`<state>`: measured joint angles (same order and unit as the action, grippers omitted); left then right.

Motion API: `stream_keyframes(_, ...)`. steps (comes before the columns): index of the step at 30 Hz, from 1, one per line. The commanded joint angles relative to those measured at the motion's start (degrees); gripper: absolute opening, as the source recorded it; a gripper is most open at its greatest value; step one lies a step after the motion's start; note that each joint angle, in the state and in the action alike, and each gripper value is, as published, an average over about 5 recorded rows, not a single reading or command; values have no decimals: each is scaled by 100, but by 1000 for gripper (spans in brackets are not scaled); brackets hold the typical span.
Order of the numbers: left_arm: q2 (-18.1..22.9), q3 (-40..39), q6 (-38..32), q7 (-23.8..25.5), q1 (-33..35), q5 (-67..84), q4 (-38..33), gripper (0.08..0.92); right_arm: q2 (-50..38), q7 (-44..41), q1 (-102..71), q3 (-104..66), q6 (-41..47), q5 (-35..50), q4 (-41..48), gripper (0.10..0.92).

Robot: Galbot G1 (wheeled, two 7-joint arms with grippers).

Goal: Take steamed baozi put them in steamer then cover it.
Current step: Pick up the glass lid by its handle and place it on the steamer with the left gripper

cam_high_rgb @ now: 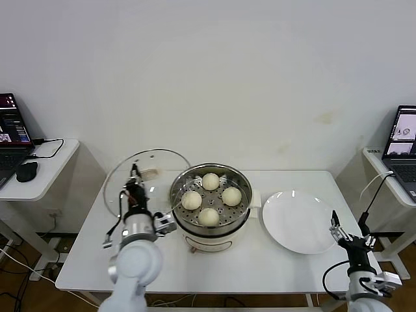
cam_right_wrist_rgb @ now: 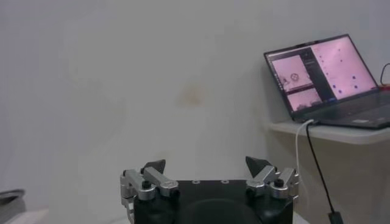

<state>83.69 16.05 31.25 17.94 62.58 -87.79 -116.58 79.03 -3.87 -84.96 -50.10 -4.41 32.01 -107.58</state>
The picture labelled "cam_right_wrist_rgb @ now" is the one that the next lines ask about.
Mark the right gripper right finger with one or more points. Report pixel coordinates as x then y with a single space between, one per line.
263 179

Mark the grey laptop with light screen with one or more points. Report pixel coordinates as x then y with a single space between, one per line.
335 70

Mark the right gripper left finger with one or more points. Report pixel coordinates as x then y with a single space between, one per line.
161 182

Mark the stainless steel steamer basket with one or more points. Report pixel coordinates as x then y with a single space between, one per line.
10 202

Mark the white side table with label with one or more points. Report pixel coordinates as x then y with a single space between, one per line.
350 170

